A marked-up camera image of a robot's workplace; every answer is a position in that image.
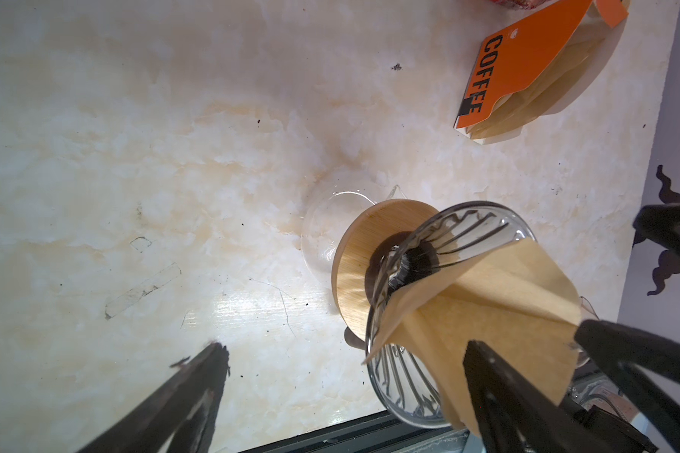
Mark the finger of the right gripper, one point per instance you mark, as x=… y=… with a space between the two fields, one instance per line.
x=660 y=224
x=626 y=355

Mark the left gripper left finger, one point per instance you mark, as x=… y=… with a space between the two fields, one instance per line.
x=180 y=415

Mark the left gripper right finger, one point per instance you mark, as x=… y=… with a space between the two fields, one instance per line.
x=511 y=412

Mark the brown paper coffee filter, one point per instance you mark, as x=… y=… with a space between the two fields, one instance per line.
x=516 y=300

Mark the clear ribbed glass dripper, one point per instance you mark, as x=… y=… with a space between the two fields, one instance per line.
x=397 y=334

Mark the orange coffee filter pack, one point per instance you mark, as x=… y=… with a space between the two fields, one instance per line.
x=538 y=66

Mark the clear glass carafe brown handle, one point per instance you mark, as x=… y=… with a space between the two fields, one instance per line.
x=333 y=207

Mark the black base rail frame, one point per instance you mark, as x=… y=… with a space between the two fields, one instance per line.
x=378 y=432

